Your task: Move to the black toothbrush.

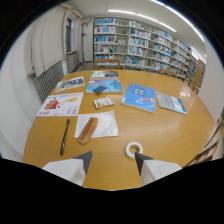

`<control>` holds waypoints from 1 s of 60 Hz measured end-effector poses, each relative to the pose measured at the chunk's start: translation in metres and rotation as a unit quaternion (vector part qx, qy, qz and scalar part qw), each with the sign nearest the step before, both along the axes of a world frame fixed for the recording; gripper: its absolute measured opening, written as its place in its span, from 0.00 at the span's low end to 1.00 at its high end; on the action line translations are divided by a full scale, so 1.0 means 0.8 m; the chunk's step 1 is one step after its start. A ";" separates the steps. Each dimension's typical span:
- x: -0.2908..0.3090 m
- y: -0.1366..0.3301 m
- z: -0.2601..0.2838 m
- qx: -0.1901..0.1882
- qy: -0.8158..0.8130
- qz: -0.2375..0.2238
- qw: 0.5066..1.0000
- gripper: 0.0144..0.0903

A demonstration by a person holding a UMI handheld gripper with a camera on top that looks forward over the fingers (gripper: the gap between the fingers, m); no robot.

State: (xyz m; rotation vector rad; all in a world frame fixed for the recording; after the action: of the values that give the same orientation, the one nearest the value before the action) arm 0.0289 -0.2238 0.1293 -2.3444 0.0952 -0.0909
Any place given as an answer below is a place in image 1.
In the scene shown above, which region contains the black toothbrush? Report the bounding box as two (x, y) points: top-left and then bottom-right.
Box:
(59, 118), (71, 156)

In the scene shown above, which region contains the white tape roll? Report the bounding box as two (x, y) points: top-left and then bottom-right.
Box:
(125, 141), (144, 159)

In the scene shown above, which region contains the wooden comb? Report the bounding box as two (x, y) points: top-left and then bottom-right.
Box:
(76, 116), (100, 145)

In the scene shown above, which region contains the wooden chair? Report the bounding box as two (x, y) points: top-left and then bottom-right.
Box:
(182, 139), (221, 169)
(158, 68), (178, 79)
(93, 58), (121, 71)
(187, 76), (201, 96)
(203, 113), (224, 149)

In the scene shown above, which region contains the clear plastic bag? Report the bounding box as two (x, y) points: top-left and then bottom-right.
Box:
(73, 110), (120, 139)

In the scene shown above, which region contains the colourful cartoon leaflet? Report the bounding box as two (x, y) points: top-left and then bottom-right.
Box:
(35, 91), (85, 118)

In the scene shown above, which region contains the grey blue booklet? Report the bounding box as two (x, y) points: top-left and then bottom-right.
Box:
(155, 91), (188, 115)

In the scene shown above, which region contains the large blue book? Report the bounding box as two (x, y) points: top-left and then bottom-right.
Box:
(120, 82), (157, 114)

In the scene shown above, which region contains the small snack packet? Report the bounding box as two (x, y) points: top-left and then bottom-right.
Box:
(93, 96), (115, 110)

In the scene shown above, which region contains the grey photo magazine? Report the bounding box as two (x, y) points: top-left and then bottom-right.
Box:
(54, 75), (86, 94)

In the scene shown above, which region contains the small dark blue case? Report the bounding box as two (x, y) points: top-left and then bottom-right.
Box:
(92, 85), (108, 94)

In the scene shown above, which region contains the blue pink book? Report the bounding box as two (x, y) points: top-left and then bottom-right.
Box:
(85, 79), (124, 95)

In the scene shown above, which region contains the dark cover book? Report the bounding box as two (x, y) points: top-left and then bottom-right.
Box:
(88, 70), (120, 81)

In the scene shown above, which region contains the library bookshelf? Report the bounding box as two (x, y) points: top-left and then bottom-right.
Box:
(92, 16), (207, 88)

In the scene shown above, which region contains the white curtain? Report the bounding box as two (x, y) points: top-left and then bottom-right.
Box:
(30, 5), (69, 78)

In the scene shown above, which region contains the wall radiator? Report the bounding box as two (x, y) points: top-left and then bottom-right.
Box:
(32, 60), (65, 104)

